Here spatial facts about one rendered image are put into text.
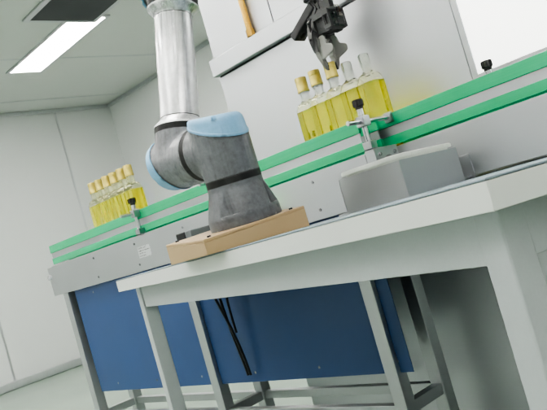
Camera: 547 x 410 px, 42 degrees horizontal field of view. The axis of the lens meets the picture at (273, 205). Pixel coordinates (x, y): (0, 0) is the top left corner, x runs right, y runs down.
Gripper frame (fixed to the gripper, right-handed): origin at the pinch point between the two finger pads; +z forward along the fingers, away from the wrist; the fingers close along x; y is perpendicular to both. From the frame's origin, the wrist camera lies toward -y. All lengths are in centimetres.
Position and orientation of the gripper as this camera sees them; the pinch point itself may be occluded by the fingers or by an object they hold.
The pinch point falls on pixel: (330, 66)
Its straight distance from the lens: 200.9
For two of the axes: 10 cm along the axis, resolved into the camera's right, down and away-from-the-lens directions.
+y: 6.6, -2.3, -7.1
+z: 2.8, 9.6, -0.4
